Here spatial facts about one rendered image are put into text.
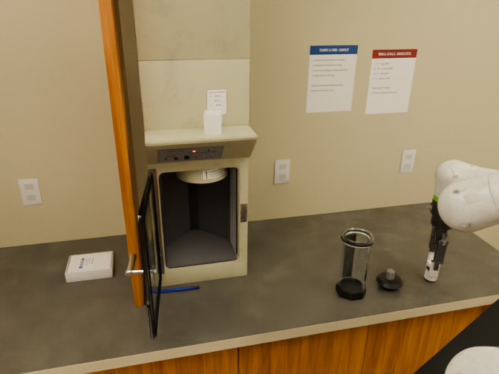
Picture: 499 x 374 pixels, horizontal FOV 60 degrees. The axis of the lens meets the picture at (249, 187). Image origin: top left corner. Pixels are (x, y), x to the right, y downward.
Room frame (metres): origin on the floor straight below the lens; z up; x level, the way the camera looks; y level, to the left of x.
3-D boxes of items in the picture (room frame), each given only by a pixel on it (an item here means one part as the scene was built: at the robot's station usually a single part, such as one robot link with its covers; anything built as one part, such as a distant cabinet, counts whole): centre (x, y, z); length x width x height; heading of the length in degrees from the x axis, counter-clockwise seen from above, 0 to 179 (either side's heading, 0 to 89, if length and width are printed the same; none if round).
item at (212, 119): (1.23, 0.11, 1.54); 0.05 x 0.05 x 0.06; 0
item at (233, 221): (1.39, 0.19, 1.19); 0.26 x 0.24 x 0.35; 104
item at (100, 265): (1.33, 0.58, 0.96); 0.16 x 0.12 x 0.04; 103
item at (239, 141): (1.22, 0.15, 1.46); 0.32 x 0.11 x 0.10; 104
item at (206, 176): (1.38, 0.16, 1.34); 0.18 x 0.18 x 0.05
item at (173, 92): (1.40, 0.19, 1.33); 0.32 x 0.25 x 0.77; 104
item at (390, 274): (1.26, -0.50, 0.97); 0.09 x 0.09 x 0.07
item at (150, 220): (1.07, 0.28, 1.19); 0.30 x 0.01 x 0.40; 7
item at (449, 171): (1.30, -0.67, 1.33); 0.13 x 0.11 x 0.14; 51
